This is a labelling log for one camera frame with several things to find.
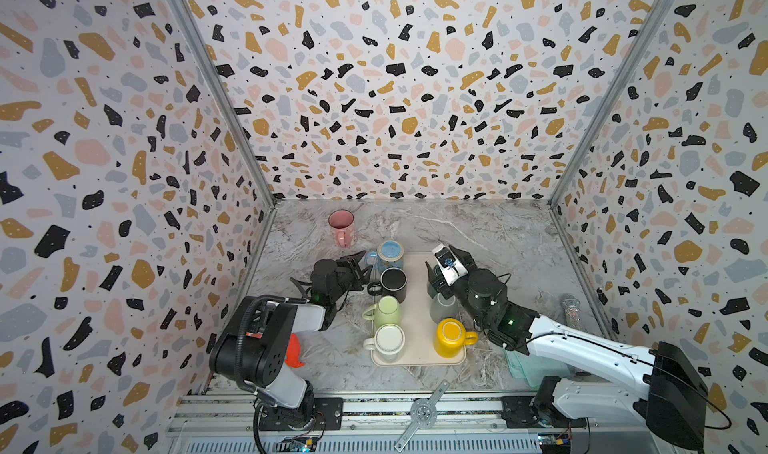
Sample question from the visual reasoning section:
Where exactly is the blue butterfly mug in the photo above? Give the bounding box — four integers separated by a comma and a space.
365, 240, 405, 272

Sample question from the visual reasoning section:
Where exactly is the pink mug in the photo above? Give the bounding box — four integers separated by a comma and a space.
328, 210, 356, 249

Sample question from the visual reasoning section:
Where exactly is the black mug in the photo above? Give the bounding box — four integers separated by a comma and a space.
367, 268, 407, 304

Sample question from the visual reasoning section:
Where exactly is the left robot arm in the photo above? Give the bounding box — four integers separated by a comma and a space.
209, 251, 372, 430

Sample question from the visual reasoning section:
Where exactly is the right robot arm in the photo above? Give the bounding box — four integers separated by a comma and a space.
428, 244, 708, 452

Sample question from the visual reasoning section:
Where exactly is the grey mug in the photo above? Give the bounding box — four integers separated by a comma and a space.
429, 293, 460, 324

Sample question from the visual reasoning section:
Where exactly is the yellow mug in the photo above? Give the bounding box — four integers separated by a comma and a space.
434, 318, 479, 359

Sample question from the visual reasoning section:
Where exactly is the light green mug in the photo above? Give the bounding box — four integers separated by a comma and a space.
362, 296, 402, 330

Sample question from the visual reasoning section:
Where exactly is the white mug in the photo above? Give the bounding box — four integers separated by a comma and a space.
363, 324, 406, 363

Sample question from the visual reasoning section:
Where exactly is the beige plastic tray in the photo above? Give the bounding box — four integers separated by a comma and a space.
370, 252, 466, 367

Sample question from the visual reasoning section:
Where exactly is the light green cloth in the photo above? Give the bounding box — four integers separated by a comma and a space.
505, 351, 572, 390

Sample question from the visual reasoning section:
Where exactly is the glitter filled glass tube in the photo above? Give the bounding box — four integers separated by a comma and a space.
561, 296, 583, 331

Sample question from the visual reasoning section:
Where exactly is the red shark toy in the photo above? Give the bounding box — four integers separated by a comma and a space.
284, 334, 304, 369

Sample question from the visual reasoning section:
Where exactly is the left black corrugated cable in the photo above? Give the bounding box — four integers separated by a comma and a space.
233, 294, 289, 389

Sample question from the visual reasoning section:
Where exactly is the metal perforated bracket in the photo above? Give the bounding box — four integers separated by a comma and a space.
395, 380, 450, 453

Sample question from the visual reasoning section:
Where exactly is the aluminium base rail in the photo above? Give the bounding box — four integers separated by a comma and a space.
158, 391, 676, 453

